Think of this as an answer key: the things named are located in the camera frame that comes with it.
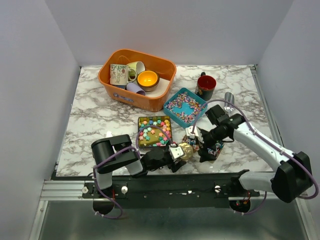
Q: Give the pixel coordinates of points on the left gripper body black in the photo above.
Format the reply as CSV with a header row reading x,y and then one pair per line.
x,y
173,167

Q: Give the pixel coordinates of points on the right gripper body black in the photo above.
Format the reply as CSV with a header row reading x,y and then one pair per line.
x,y
210,138

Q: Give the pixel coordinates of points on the gold tin round lollipops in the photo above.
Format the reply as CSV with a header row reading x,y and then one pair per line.
x,y
194,144

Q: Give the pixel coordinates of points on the gold round lid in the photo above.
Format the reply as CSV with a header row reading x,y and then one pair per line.
x,y
187,150

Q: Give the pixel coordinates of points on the gold tin star candies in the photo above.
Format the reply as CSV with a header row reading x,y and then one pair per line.
x,y
154,131

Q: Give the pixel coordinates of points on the teal tin swirl lollipops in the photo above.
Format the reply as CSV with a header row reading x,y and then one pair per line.
x,y
183,107

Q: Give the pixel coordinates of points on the metal scoop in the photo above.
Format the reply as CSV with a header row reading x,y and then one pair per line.
x,y
229,102

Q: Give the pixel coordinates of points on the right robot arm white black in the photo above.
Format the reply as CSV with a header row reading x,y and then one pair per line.
x,y
291,173

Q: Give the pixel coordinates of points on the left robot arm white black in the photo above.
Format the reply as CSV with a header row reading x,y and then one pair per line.
x,y
113,153

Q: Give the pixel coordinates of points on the black red skull mug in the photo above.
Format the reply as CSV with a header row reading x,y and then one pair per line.
x,y
205,86

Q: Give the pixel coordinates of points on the orange plastic bin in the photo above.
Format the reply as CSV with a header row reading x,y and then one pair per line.
x,y
165,68

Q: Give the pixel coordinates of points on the yellow inside dark cup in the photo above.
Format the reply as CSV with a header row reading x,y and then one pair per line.
x,y
148,80

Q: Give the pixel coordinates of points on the lavender cup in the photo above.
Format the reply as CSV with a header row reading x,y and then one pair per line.
x,y
134,88

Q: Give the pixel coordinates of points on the pale green mug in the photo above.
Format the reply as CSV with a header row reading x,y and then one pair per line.
x,y
134,69

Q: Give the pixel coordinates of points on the illustrated white mug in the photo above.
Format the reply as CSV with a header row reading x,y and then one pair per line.
x,y
119,74

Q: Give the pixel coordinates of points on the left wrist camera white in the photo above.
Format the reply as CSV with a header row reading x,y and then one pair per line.
x,y
176,152

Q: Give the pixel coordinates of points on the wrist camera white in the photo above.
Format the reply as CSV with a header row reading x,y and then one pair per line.
x,y
176,152
195,133

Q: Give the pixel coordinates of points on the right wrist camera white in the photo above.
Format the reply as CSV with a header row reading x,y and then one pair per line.
x,y
195,133

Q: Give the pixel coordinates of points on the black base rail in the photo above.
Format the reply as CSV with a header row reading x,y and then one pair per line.
x,y
168,192

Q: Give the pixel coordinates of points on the aluminium frame rail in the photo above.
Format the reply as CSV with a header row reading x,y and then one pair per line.
x,y
65,190

